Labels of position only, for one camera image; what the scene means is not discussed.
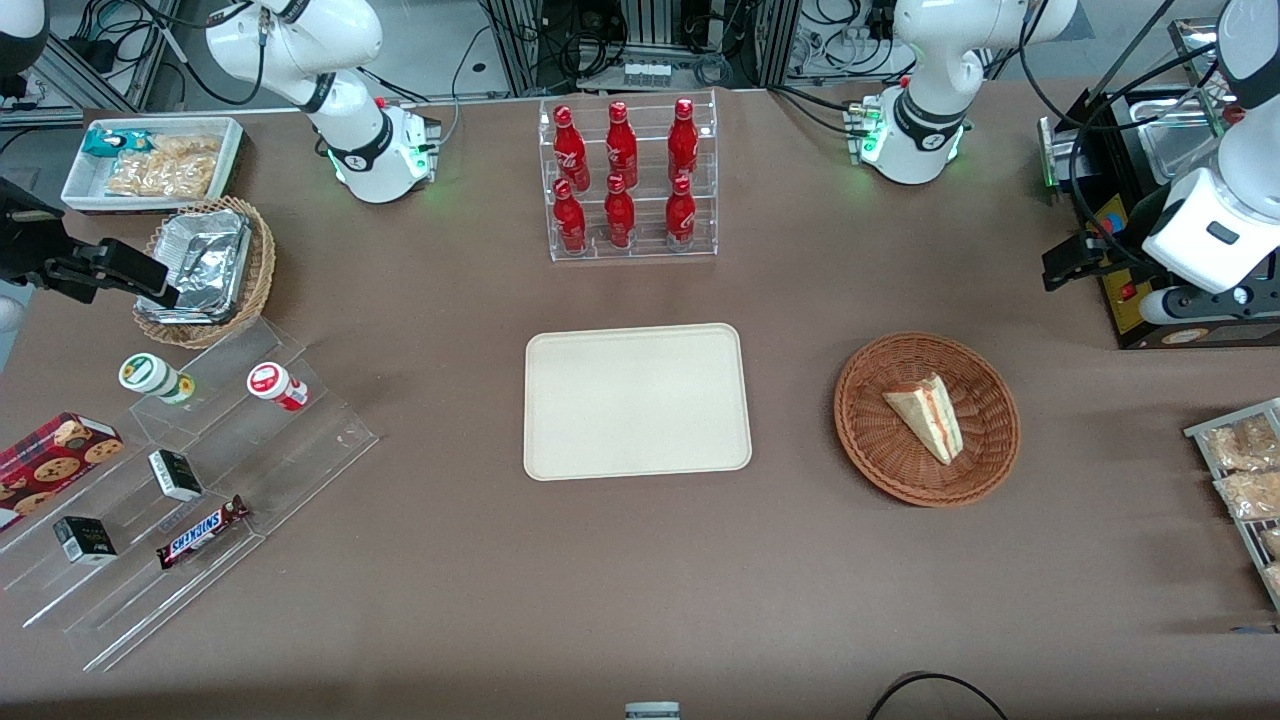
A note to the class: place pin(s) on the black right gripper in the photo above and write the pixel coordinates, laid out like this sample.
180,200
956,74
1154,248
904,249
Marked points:
28,246

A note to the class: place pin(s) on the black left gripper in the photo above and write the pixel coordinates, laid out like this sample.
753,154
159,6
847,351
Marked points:
1113,243

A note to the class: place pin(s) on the triangle sandwich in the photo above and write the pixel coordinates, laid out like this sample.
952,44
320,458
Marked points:
928,415

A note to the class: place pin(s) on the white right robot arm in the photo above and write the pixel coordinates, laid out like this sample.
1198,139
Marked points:
300,50

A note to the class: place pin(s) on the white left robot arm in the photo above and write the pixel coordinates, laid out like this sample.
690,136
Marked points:
930,60

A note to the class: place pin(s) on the light wicker basket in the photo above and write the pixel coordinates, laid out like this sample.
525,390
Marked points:
255,270

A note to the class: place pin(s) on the round brown wicker basket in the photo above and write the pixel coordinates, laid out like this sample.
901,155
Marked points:
900,465

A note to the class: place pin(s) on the beige plastic tray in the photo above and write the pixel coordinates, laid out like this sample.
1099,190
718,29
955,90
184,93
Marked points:
636,402

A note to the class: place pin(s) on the black food warmer appliance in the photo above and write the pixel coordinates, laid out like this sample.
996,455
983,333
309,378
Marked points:
1125,310

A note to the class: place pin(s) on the white rectangular snack bin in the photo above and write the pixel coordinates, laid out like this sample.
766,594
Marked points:
85,185

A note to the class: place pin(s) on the aluminium foil containers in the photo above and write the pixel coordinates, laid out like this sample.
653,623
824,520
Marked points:
205,260

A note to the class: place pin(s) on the green-lidded white jar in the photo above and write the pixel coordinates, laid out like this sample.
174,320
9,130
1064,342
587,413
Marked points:
148,374

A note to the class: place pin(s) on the clear bag of crackers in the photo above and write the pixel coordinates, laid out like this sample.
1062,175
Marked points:
165,168

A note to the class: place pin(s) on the teal snack packet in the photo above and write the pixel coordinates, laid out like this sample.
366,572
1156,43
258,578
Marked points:
110,142

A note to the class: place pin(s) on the steel warmer pan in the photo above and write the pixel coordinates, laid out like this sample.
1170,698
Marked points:
1180,140

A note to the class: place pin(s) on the red-lidded white jar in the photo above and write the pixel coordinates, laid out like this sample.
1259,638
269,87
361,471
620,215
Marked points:
272,383

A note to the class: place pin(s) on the red cookie box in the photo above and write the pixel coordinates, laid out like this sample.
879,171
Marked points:
50,462

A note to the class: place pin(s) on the small black box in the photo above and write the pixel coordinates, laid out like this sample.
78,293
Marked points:
84,541
176,476

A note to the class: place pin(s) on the clear bag of snacks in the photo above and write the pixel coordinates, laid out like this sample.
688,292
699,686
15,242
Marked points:
1255,495
1245,445

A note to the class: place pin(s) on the clear acrylic stepped shelf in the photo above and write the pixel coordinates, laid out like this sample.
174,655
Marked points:
300,450

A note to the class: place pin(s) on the brown Snickers bar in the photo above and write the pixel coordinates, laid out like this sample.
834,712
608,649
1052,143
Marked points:
202,531

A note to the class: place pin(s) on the red cola bottle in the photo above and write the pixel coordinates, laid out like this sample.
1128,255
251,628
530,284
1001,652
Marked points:
683,145
619,218
621,148
569,150
569,222
680,215

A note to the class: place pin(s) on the clear acrylic bottle rack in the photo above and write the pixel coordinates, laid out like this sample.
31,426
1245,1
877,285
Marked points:
645,251

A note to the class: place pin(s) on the white power strip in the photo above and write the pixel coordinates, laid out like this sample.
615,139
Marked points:
646,74

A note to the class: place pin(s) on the small grey device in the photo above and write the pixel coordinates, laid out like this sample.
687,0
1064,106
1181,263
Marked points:
652,711

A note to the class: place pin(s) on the aluminium frame rack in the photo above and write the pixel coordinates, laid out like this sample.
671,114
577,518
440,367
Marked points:
520,45

